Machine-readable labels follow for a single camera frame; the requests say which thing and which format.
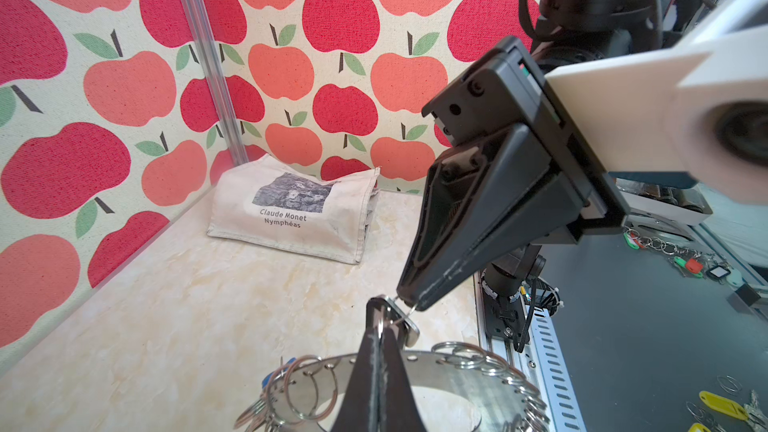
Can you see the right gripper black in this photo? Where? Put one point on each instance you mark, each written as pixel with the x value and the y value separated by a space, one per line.
pixel 518 169

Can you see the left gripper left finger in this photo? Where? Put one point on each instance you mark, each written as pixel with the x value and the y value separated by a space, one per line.
pixel 360 408

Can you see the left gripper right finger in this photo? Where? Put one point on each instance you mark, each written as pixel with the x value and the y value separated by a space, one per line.
pixel 397 407

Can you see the metal disc with key rings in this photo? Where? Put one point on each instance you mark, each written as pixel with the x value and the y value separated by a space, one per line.
pixel 452 386

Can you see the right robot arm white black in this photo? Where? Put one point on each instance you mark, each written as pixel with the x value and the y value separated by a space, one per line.
pixel 568 32

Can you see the key bunch with coloured tags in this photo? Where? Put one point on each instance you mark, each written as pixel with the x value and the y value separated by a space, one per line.
pixel 690 261

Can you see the key with yellow tag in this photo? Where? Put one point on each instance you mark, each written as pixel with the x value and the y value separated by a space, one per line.
pixel 749 414

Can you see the front aluminium rail frame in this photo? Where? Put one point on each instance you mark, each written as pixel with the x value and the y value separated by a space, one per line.
pixel 542 361

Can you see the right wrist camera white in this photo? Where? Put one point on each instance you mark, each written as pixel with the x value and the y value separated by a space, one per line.
pixel 657 111

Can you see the right aluminium corner post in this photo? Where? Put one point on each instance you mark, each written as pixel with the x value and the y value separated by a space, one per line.
pixel 201 31

